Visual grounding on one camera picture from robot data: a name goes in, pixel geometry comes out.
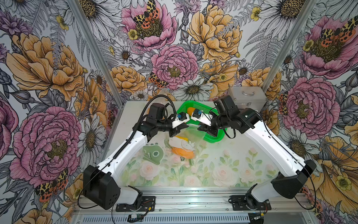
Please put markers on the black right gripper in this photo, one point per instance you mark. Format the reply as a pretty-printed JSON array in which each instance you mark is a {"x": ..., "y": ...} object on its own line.
[{"x": 208, "y": 129}]

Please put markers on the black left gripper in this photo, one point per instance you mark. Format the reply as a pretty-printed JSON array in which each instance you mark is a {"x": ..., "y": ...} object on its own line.
[{"x": 176, "y": 130}]

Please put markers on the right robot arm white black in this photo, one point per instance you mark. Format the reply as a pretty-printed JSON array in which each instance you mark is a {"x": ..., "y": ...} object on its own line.
[{"x": 294, "y": 171}]

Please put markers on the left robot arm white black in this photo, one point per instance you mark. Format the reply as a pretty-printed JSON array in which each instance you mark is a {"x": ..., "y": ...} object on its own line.
[{"x": 102, "y": 183}]

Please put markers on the pile of clear zip bags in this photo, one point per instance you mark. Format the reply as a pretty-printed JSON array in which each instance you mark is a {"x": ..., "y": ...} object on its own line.
[{"x": 155, "y": 153}]

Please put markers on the green plastic basket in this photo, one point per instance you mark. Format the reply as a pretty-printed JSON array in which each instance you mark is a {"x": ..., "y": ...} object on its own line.
[{"x": 205, "y": 109}]

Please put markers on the silver metal case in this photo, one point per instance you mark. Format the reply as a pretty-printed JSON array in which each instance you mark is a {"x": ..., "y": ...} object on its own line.
[{"x": 248, "y": 97}]

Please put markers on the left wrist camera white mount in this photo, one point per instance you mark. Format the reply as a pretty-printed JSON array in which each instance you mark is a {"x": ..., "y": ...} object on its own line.
[{"x": 180, "y": 118}]

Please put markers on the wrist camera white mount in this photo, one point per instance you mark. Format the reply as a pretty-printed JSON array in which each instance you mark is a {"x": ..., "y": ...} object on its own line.
[
  {"x": 180, "y": 118},
  {"x": 198, "y": 115}
]

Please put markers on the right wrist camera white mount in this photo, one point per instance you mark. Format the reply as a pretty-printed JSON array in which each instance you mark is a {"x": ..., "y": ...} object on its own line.
[{"x": 198, "y": 115}]

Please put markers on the aluminium front rail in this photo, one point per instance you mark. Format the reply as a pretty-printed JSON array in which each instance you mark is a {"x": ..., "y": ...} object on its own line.
[{"x": 202, "y": 200}]

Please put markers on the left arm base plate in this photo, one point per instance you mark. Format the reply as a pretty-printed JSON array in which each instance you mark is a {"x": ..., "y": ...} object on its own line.
[{"x": 147, "y": 204}]

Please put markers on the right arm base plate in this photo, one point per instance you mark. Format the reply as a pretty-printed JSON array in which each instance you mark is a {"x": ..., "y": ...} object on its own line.
[{"x": 239, "y": 203}]

